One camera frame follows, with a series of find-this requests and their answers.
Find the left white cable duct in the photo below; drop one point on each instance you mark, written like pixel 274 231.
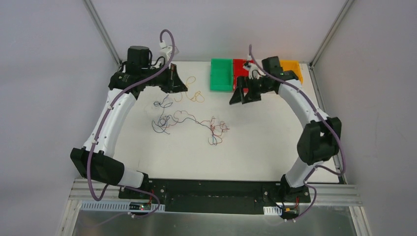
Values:
pixel 120 206

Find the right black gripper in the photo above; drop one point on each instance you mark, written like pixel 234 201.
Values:
pixel 251 88

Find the red plastic bin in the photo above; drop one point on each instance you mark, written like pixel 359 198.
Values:
pixel 239 69

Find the yellow plastic bin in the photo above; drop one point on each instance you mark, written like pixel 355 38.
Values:
pixel 294 66

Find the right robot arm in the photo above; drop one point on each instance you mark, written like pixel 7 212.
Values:
pixel 320 138

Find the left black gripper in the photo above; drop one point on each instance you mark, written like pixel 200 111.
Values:
pixel 171 77

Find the green plastic bin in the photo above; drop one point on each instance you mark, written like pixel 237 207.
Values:
pixel 221 75

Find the white cable duct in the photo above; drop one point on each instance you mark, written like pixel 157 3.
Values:
pixel 120 206
pixel 272 210

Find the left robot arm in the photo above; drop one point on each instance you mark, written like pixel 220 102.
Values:
pixel 95 159

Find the aluminium front frame rail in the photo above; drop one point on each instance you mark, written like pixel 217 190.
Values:
pixel 344 195

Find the right white cable duct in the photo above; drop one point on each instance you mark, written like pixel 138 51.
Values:
pixel 272 210

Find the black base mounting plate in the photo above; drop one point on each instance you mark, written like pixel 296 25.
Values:
pixel 218 196

